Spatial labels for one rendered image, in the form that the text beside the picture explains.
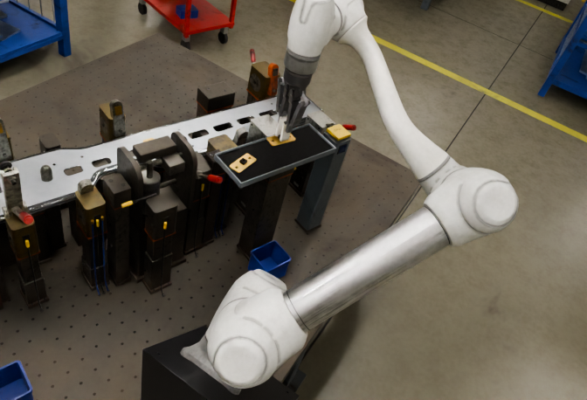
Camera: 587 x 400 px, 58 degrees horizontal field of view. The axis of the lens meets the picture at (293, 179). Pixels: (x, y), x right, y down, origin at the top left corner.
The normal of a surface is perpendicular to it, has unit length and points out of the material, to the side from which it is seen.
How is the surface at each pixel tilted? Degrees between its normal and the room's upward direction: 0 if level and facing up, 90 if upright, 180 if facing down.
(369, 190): 0
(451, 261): 0
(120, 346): 0
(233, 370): 55
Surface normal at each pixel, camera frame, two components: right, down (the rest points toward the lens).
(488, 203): 0.12, 0.00
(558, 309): 0.21, -0.72
